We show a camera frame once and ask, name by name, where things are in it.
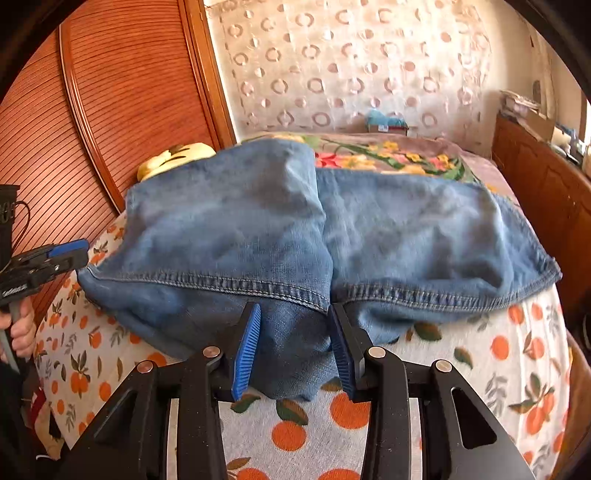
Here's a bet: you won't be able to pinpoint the blue denim jeans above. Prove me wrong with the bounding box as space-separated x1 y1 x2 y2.
77 138 561 399

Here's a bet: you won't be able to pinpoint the black sleeved left forearm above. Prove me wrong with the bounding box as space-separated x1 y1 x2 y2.
0 363 41 479

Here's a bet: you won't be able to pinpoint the person's left hand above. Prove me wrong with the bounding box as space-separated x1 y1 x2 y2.
0 297 36 360

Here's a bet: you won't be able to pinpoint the yellow plush toy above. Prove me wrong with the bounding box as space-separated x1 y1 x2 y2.
136 143 216 182

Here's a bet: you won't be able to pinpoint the orange-print white bed sheet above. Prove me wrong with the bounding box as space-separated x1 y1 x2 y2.
32 209 574 480

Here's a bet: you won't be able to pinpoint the wooden louvered wardrobe door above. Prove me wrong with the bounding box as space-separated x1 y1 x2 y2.
0 0 238 324

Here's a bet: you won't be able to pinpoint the teal item on box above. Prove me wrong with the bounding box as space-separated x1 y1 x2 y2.
366 109 409 136

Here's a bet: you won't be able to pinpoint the wooden side cabinet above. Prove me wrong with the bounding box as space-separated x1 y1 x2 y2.
492 114 591 330

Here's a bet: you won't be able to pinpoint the sheer patterned curtain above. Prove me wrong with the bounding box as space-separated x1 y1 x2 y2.
202 0 537 156

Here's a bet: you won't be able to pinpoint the clutter pile on cabinet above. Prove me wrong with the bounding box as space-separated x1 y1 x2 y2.
499 90 588 169

